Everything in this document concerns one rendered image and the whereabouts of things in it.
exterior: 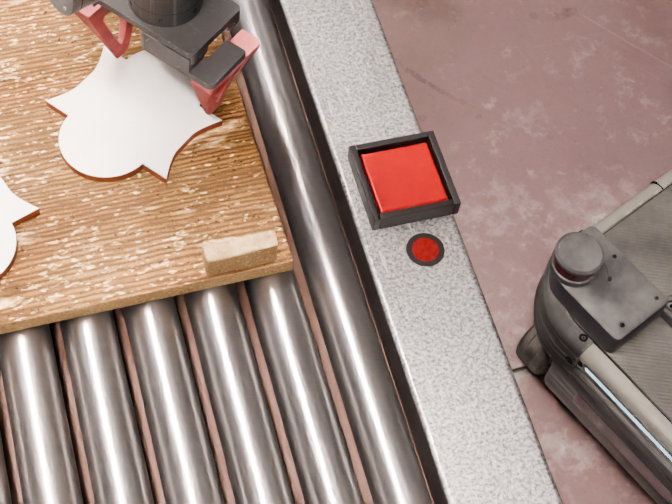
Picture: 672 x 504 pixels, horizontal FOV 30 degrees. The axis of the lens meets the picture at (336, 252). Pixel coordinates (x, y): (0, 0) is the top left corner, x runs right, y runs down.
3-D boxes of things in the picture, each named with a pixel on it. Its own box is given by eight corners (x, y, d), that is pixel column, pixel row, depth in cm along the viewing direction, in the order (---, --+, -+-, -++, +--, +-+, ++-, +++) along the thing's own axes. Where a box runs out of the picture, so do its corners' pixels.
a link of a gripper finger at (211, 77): (209, 148, 103) (211, 75, 95) (140, 105, 105) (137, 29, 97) (257, 98, 106) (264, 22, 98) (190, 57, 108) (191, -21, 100)
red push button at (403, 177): (424, 150, 108) (426, 140, 107) (446, 207, 106) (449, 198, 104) (358, 162, 107) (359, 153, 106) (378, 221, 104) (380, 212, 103)
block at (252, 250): (273, 244, 100) (274, 226, 98) (279, 263, 99) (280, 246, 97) (201, 260, 99) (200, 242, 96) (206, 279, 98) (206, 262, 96)
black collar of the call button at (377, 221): (430, 141, 109) (433, 129, 107) (458, 213, 105) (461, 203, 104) (346, 157, 107) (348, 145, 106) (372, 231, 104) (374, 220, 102)
